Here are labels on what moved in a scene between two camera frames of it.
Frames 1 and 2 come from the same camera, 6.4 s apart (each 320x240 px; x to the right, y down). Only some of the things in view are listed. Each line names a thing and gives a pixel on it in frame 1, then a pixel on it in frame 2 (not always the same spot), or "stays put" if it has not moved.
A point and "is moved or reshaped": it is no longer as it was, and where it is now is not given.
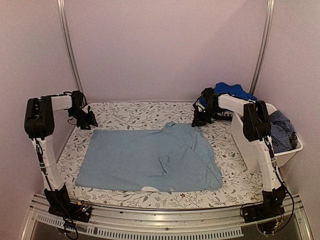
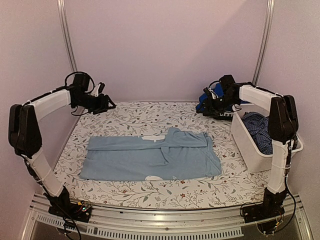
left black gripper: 91,119 -> 101,106
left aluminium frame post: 68,47 stays put
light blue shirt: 175,159 is moved or reshaped
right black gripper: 198,121 -> 212,107
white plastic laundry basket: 246,149 stays put
